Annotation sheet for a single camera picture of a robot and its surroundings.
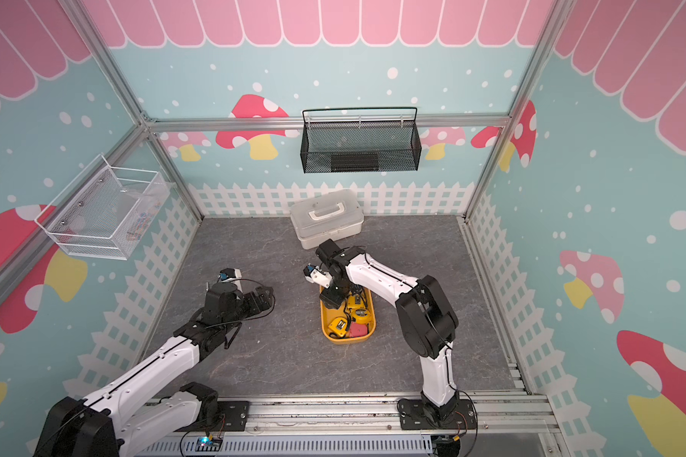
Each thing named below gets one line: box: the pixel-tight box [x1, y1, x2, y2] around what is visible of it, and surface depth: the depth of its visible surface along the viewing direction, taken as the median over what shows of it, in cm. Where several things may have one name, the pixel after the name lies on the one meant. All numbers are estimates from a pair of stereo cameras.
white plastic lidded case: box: [289, 189, 365, 250], surface depth 108 cm
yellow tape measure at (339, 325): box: [327, 317, 348, 338], surface depth 90 cm
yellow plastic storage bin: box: [319, 285, 377, 345], surface depth 89 cm
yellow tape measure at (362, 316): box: [352, 308, 372, 325], surface depth 89 cm
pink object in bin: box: [349, 320, 369, 338], surface depth 89 cm
